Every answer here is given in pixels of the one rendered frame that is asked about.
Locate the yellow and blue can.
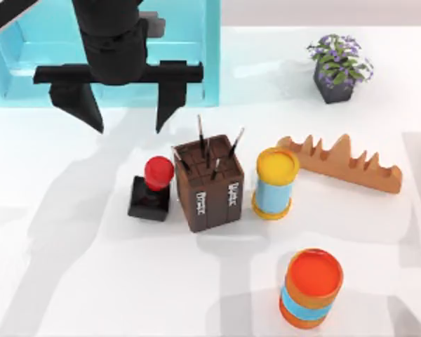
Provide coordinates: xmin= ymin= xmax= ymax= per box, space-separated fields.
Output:
xmin=250 ymin=147 xmax=300 ymax=221

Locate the light blue rack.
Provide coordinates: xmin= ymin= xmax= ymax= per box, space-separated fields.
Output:
xmin=0 ymin=0 xmax=222 ymax=108

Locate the grey rounded camera box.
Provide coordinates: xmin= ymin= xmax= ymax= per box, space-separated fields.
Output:
xmin=139 ymin=11 xmax=167 ymax=40

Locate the brown wooden pen holder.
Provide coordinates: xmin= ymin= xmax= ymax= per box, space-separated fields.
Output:
xmin=171 ymin=133 xmax=246 ymax=234

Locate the purple flower plant pot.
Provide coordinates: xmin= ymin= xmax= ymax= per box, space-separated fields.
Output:
xmin=306 ymin=33 xmax=375 ymax=105

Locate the orange and blue can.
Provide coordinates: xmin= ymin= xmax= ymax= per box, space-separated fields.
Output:
xmin=279 ymin=248 xmax=345 ymax=330

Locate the red and black stamp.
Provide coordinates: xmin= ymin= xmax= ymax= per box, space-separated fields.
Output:
xmin=126 ymin=155 xmax=175 ymax=223

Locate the jagged brown wooden rack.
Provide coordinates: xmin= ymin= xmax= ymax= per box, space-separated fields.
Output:
xmin=276 ymin=133 xmax=404 ymax=195

